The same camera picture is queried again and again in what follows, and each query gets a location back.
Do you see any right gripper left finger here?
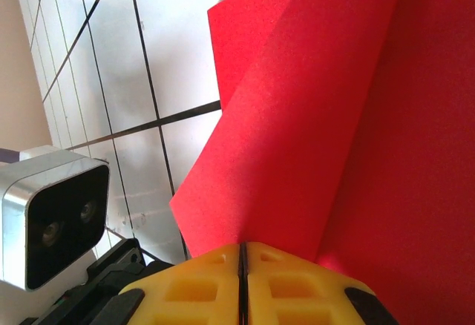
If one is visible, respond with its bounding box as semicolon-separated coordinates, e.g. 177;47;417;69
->
91;242;244;325

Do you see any red square paper sheet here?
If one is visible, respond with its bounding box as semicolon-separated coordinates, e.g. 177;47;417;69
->
169;0;475;325

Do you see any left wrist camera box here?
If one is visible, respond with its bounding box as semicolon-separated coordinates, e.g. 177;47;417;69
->
0;145;111;292

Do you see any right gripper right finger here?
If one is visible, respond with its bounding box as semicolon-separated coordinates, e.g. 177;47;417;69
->
242;240;400;325

